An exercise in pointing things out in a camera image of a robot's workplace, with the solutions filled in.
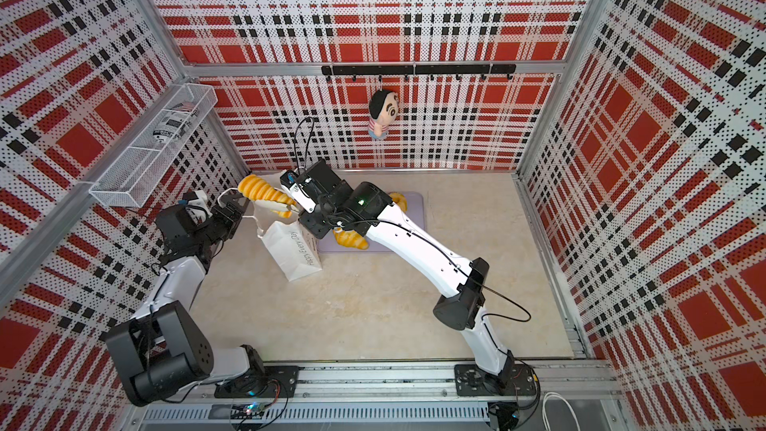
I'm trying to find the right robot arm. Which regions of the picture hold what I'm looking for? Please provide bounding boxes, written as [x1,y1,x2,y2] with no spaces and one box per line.
[280,160,515,382]

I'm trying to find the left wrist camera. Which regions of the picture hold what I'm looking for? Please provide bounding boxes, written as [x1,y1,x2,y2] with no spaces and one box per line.
[178,190,211,223]

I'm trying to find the lavender tray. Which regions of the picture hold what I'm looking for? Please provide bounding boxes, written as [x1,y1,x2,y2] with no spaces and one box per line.
[317,192,427,253]

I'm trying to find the croissant front left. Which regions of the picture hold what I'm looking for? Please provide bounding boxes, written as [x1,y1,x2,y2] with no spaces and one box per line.
[333,227,369,251]

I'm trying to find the clear wire shelf basket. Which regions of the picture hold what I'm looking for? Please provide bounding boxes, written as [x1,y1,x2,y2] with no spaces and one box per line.
[90,82,217,208]

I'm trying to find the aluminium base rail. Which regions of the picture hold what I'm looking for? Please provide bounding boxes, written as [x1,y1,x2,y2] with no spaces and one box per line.
[120,360,635,430]

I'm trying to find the can in basket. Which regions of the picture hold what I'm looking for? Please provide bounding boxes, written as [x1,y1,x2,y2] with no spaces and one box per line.
[152,102,197,144]

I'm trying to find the hanging doll toy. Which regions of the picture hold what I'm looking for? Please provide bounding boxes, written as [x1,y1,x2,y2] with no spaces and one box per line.
[368,89,400,141]

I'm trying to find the round bundt bread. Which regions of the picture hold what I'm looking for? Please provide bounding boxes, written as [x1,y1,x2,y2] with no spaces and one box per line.
[389,193,408,213]

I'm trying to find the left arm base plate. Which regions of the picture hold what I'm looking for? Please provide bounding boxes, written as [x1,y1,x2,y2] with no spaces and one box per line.
[215,365,300,399]

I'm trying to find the long ridged bread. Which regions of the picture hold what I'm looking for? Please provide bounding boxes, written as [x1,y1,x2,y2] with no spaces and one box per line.
[237,175,290,202]

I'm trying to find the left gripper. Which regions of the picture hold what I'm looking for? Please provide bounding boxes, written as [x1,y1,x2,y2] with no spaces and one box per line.
[192,194,253,247]

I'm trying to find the black hook rail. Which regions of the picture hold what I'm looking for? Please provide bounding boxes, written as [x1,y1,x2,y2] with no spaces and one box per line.
[320,63,518,80]

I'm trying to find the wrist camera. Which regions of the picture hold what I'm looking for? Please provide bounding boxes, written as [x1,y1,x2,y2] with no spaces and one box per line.
[279,170,315,213]
[178,190,211,223]

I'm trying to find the white paper bag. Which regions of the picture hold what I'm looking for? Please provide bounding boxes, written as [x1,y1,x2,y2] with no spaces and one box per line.
[214,170,324,283]

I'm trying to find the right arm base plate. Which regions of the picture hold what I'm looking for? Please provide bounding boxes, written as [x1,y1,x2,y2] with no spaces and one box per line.
[454,362,537,398]

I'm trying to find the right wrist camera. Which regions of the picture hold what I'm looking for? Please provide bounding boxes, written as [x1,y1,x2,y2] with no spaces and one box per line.
[279,170,315,213]

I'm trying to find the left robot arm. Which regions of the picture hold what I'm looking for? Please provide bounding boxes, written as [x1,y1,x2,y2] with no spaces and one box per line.
[104,198,268,407]

